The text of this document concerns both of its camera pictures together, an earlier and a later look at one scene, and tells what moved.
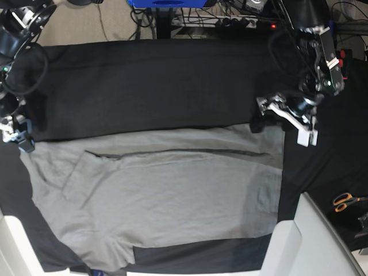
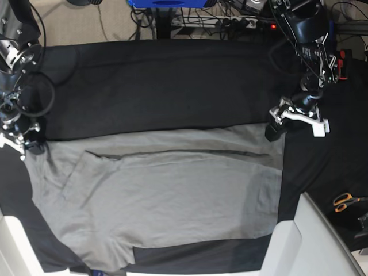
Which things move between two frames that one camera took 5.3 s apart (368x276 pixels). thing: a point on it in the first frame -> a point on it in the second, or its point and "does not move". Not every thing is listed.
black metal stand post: x=163 y=23 does not move
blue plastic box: x=168 y=3 does not move
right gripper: x=301 y=106 -> x=302 y=104
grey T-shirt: x=103 y=196 does not move
